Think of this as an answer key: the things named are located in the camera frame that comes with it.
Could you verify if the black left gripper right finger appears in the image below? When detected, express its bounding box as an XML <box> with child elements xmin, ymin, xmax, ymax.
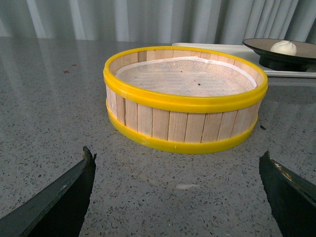
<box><xmin>259</xmin><ymin>151</ymin><xmax>316</xmax><ymax>237</ymax></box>

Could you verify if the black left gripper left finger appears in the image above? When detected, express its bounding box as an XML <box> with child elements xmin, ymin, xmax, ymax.
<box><xmin>0</xmin><ymin>146</ymin><xmax>96</xmax><ymax>237</ymax></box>

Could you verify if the beige plate with black rim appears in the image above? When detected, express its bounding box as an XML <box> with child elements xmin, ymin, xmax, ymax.
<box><xmin>242</xmin><ymin>38</ymin><xmax>316</xmax><ymax>72</ymax></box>

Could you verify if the white steamed bun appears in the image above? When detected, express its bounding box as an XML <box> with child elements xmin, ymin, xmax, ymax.
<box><xmin>270</xmin><ymin>40</ymin><xmax>297</xmax><ymax>56</ymax></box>

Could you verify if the white rectangular tray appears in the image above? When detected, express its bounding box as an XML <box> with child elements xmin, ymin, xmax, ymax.
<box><xmin>172</xmin><ymin>42</ymin><xmax>316</xmax><ymax>79</ymax></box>

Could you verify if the wooden steamer with yellow rims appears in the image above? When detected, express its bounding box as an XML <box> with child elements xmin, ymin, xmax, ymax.
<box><xmin>103</xmin><ymin>46</ymin><xmax>268</xmax><ymax>154</ymax></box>

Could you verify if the white steamer liner cloth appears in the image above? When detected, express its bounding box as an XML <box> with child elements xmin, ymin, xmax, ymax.
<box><xmin>116</xmin><ymin>56</ymin><xmax>257</xmax><ymax>97</ymax></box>

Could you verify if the grey pleated curtain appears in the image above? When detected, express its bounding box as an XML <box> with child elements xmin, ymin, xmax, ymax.
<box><xmin>0</xmin><ymin>0</ymin><xmax>316</xmax><ymax>44</ymax></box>

